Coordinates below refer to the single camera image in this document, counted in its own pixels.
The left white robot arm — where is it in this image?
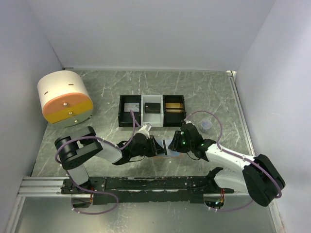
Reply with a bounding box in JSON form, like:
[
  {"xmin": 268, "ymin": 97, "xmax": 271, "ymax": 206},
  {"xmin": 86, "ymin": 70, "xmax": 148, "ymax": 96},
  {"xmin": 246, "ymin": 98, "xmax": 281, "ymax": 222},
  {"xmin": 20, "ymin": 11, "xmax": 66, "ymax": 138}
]
[{"xmin": 54, "ymin": 124, "xmax": 165, "ymax": 194}]

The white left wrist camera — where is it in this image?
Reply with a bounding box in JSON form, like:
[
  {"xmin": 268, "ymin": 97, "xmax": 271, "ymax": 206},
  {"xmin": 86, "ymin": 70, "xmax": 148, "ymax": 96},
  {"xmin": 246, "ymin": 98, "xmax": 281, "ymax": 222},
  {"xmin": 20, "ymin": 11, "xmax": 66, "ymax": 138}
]
[{"xmin": 138, "ymin": 123, "xmax": 152, "ymax": 138}]

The black credit card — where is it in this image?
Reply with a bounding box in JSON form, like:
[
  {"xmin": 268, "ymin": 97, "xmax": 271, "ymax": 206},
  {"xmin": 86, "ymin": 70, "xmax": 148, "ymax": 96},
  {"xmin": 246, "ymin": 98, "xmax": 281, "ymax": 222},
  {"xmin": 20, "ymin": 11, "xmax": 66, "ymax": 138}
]
[{"xmin": 144, "ymin": 102, "xmax": 161, "ymax": 114}]

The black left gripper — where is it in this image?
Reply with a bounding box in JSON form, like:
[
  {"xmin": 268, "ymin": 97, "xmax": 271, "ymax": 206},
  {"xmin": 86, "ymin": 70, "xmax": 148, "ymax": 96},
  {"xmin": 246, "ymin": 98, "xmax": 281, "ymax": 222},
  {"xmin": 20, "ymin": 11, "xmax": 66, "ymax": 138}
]
[{"xmin": 131, "ymin": 135, "xmax": 167, "ymax": 158}]

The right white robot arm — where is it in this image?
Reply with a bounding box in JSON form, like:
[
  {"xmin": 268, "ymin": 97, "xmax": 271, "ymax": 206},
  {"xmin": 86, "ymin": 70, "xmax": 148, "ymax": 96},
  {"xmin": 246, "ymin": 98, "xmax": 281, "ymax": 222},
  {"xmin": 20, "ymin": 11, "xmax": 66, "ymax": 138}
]
[{"xmin": 168, "ymin": 122, "xmax": 286, "ymax": 207}]

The black white three-compartment tray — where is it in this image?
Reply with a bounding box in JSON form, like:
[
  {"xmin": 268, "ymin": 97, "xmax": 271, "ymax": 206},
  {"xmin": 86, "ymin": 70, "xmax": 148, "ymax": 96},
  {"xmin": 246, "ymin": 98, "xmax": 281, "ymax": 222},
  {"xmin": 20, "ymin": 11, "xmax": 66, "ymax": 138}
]
[{"xmin": 118, "ymin": 95, "xmax": 186, "ymax": 128}]

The white aluminium corner rail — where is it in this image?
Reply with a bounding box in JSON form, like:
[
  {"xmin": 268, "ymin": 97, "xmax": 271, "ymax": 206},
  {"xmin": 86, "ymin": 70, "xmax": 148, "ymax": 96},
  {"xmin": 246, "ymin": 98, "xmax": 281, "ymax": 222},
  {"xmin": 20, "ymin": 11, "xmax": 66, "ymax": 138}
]
[{"xmin": 226, "ymin": 70, "xmax": 254, "ymax": 155}]

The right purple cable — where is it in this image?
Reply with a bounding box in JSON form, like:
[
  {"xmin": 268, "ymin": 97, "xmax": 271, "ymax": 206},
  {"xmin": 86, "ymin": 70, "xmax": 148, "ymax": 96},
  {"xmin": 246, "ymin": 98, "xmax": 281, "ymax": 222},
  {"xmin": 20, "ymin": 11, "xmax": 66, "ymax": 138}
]
[{"xmin": 183, "ymin": 110, "xmax": 284, "ymax": 212}]

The gold card in tray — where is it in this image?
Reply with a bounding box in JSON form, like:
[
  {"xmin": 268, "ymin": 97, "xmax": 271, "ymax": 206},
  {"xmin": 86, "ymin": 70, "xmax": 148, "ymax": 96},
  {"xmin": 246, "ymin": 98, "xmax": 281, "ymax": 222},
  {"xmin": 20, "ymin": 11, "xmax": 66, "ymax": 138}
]
[{"xmin": 165, "ymin": 102, "xmax": 184, "ymax": 113}]

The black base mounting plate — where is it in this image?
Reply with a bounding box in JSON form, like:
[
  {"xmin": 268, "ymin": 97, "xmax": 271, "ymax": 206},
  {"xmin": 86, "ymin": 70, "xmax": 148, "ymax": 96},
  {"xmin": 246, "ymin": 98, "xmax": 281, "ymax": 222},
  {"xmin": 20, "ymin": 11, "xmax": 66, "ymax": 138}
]
[{"xmin": 60, "ymin": 176, "xmax": 235, "ymax": 204}]

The small clear plastic cup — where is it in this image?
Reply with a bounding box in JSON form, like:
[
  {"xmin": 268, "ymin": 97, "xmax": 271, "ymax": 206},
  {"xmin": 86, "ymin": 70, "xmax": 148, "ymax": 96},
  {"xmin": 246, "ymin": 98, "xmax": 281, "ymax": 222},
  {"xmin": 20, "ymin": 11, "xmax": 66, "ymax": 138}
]
[{"xmin": 200, "ymin": 119, "xmax": 212, "ymax": 133}]

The white orange drawer cabinet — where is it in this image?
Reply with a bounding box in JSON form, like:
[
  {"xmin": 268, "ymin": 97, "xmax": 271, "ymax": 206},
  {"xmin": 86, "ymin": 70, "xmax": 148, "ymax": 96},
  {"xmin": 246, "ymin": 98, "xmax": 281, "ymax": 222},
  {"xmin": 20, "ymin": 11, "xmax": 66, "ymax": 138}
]
[{"xmin": 37, "ymin": 70, "xmax": 94, "ymax": 127}]

